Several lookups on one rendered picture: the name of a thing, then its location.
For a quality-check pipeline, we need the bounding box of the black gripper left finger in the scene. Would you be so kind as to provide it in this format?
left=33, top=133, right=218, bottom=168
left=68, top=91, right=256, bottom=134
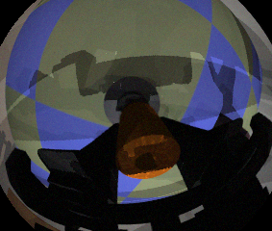
left=37, top=123, right=119, bottom=204

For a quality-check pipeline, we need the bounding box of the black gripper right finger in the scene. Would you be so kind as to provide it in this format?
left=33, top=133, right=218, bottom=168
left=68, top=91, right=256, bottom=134
left=160, top=116, right=243, bottom=189

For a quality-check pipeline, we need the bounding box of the orange tapered knob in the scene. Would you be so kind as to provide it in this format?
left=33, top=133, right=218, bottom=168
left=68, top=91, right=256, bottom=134
left=115, top=101, right=181, bottom=180

